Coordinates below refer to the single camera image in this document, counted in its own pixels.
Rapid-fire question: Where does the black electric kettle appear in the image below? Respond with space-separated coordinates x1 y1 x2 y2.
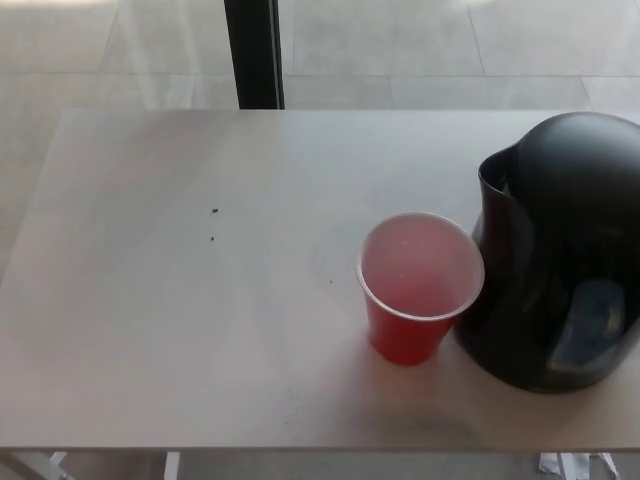
453 111 640 394

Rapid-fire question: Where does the red plastic cup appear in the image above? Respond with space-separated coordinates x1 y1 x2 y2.
354 211 487 367

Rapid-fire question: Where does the white slanted table strut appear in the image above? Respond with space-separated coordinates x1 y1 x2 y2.
0 449 69 480

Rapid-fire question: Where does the black vertical post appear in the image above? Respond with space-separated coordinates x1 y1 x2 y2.
223 0 287 111

